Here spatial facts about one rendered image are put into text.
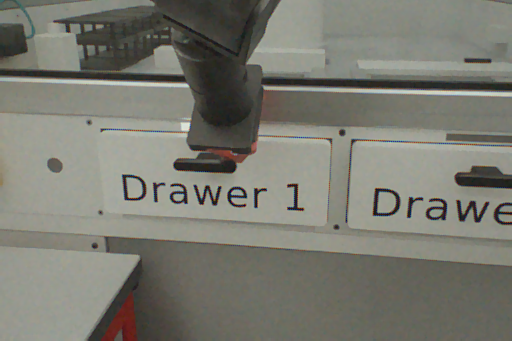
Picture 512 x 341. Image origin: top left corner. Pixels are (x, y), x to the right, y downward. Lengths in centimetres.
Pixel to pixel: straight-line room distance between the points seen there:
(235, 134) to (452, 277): 37
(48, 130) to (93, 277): 20
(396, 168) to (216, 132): 22
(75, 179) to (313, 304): 37
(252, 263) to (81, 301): 23
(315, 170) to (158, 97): 21
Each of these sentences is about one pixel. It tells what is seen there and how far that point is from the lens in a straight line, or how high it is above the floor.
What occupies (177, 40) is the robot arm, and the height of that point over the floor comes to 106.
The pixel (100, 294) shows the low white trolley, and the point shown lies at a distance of 62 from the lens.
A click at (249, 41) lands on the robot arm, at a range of 35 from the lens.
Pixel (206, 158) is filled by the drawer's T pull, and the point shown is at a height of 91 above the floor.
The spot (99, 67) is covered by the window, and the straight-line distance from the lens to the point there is 64.
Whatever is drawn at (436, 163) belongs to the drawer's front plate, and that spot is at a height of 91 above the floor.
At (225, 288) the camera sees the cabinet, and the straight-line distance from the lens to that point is 72.
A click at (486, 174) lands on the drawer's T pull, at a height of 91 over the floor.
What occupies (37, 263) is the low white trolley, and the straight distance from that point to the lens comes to 70.
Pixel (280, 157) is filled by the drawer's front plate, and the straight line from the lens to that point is 57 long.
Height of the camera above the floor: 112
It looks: 20 degrees down
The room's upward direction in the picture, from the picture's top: straight up
